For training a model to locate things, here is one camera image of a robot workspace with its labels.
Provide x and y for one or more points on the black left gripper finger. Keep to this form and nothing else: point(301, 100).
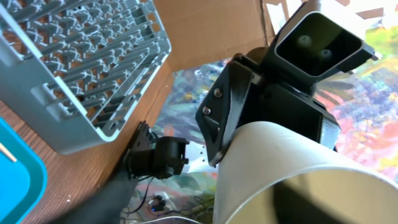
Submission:
point(105, 205)

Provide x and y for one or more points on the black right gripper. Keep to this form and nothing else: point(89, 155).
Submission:
point(244, 94)

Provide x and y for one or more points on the white cylindrical cup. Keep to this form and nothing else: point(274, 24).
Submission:
point(271, 174)

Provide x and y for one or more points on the brown cardboard backdrop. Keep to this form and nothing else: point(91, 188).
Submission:
point(203, 31)

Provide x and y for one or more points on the teal plastic tray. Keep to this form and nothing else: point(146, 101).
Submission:
point(23, 182)

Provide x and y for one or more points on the wooden chopstick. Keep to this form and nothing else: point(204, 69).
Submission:
point(7, 153)

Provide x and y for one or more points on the grey dish rack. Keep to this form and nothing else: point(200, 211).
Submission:
point(75, 70)

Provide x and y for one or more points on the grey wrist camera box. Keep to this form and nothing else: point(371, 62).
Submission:
point(320, 39)

